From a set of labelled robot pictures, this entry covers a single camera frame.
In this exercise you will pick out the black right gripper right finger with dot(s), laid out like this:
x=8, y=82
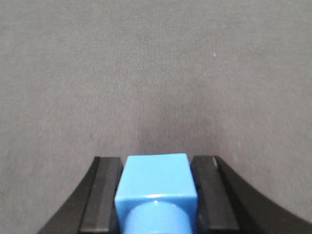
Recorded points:
x=228, y=204

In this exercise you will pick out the blue block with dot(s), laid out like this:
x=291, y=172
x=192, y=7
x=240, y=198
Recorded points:
x=157, y=195

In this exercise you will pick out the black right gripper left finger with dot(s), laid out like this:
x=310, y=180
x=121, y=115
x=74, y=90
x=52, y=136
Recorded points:
x=90, y=209

